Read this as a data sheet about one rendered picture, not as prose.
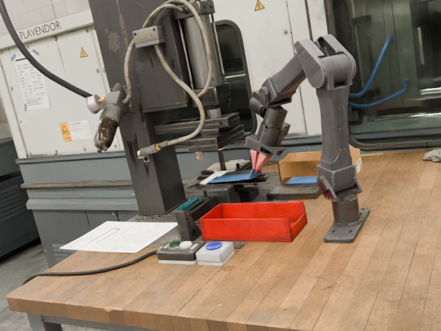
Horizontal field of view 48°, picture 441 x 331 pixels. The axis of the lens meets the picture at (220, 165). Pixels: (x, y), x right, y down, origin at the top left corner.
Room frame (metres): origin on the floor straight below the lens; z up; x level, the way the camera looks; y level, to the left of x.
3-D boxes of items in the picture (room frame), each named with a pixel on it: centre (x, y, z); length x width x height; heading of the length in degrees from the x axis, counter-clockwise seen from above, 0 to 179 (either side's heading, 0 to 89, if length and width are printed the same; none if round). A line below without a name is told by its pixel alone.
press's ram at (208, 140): (1.50, 0.06, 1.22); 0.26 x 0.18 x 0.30; 60
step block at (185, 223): (1.26, 0.11, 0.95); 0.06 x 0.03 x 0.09; 150
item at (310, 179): (1.51, -0.28, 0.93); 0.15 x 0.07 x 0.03; 59
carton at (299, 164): (1.62, -0.33, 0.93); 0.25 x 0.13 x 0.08; 60
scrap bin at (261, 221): (1.22, -0.05, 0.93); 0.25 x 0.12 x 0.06; 60
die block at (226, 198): (1.47, -0.01, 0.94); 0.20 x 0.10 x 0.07; 150
